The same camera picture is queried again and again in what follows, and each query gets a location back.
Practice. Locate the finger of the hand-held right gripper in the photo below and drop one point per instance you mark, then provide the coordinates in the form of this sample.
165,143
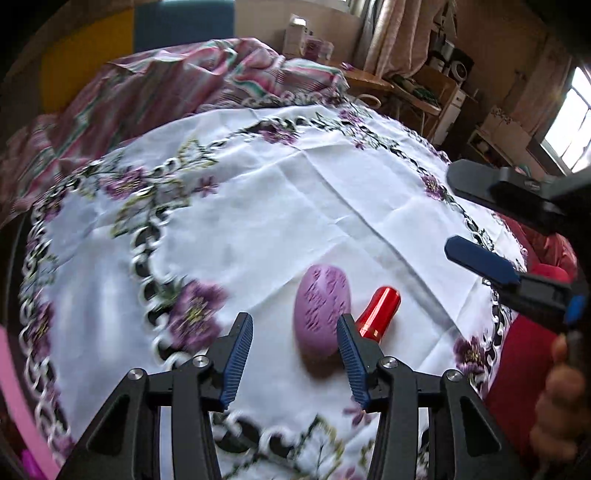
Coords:
475,182
485,263

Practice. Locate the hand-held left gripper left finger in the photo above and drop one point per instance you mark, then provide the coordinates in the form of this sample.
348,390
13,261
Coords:
238,364

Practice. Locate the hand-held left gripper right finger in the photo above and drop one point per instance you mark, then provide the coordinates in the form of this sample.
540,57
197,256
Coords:
352,364

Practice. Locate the red plastic cylinder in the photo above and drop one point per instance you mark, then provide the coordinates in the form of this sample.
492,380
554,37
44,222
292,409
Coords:
378,311

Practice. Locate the purple oval case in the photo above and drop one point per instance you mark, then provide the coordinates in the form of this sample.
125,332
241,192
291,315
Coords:
321,309

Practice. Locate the pink shallow box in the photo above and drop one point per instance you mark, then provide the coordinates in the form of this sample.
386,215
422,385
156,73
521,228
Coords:
21,406

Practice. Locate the person's right hand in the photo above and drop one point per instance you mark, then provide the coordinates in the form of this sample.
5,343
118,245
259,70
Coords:
558,406

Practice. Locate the cardboard box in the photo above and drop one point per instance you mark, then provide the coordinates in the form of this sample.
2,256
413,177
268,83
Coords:
508,134

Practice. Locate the wooden shelf unit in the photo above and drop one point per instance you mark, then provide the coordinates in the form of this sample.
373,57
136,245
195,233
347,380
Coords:
455,110

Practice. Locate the small side window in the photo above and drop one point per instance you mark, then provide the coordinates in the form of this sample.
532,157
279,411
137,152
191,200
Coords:
570,124

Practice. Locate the person's red clothing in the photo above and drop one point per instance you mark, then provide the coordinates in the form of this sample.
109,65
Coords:
521,350

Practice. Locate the low wooden table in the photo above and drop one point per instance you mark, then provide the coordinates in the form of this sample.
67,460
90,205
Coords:
415,94

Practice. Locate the black stereo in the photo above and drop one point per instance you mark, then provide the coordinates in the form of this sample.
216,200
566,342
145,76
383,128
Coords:
459,68

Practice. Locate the wooden desk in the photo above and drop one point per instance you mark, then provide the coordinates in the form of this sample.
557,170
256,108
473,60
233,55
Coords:
364,81

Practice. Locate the beige patterned curtain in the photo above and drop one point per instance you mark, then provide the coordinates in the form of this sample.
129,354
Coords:
397,32

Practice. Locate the white floral tablecloth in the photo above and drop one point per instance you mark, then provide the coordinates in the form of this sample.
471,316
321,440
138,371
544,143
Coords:
277,184

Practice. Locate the pink printed carton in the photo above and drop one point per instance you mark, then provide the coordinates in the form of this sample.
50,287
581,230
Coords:
316,48

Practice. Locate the white carton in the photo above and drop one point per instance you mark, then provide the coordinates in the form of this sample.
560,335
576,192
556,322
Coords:
295,39

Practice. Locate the pink green striped blanket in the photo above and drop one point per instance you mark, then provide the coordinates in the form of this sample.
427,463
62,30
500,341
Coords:
161,87

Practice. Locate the grey yellow blue headboard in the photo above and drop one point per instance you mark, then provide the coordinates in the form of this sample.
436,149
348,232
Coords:
87,60

